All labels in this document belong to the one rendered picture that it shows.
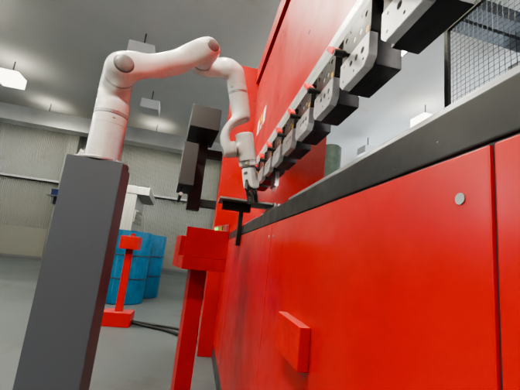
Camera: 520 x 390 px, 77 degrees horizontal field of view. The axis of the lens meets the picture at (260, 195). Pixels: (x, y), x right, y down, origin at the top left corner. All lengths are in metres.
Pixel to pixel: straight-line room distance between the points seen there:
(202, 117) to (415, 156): 2.58
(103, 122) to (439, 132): 1.15
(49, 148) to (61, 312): 11.13
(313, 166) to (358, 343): 2.38
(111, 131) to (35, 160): 10.99
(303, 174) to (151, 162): 9.22
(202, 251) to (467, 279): 1.01
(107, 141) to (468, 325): 1.19
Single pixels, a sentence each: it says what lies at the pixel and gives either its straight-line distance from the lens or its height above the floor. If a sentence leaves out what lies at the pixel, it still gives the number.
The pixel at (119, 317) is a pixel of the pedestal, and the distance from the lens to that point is 3.31.
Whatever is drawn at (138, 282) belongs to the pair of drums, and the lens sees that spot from 4.48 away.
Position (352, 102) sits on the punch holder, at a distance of 1.00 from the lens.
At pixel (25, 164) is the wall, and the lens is 12.33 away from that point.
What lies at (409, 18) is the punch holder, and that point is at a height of 1.17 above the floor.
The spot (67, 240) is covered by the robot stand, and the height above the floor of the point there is 0.72.
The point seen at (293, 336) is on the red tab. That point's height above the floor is 0.60.
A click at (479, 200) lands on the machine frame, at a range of 0.30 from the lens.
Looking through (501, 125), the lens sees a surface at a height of 0.84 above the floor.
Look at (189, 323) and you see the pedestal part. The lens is 1.31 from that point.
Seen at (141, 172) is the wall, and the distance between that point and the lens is 11.53.
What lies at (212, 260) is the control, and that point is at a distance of 1.22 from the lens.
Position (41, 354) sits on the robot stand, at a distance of 1.28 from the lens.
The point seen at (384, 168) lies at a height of 0.85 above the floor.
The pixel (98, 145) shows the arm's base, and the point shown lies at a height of 1.05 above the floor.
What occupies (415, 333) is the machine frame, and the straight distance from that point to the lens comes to 0.35.
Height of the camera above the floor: 0.72
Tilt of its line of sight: 11 degrees up
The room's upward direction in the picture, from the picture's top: 6 degrees clockwise
